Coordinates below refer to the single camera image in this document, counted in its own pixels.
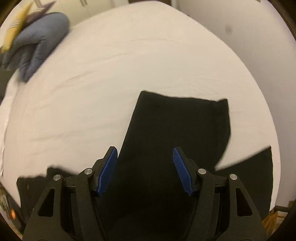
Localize white bed mattress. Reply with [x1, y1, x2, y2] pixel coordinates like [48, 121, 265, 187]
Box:
[1, 1, 281, 206]

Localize yellow cushion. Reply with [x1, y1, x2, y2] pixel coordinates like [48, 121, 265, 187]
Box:
[1, 1, 33, 54]

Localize purple cushion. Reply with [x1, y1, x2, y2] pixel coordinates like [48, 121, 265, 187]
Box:
[25, 1, 56, 26]

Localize black denim pants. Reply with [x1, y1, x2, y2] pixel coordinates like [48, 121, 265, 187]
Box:
[16, 90, 274, 241]

